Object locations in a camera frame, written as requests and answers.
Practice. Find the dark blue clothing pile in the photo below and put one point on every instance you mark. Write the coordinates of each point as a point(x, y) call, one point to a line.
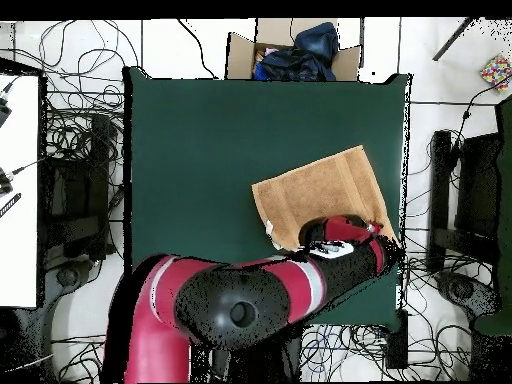
point(304, 60)

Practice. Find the orange terry towel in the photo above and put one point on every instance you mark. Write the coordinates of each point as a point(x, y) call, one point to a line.
point(320, 188)

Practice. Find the white side table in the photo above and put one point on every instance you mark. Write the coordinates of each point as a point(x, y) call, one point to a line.
point(18, 200)

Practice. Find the colourful dotted item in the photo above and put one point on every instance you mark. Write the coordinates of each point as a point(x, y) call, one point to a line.
point(496, 72)

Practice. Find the black equipment stand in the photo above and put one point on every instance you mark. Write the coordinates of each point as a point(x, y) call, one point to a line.
point(476, 188)
point(76, 192)

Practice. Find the dark green table cloth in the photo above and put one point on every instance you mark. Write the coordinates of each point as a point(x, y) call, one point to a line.
point(200, 160)

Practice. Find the green covered furniture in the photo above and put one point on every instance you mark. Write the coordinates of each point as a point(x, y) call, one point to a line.
point(504, 240)

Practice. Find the grey metal bar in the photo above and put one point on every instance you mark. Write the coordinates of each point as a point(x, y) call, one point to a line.
point(454, 39)

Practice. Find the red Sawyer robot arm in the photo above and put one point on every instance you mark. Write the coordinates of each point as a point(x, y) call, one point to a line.
point(240, 304)

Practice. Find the cardboard box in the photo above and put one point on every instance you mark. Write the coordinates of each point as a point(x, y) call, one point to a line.
point(240, 56)

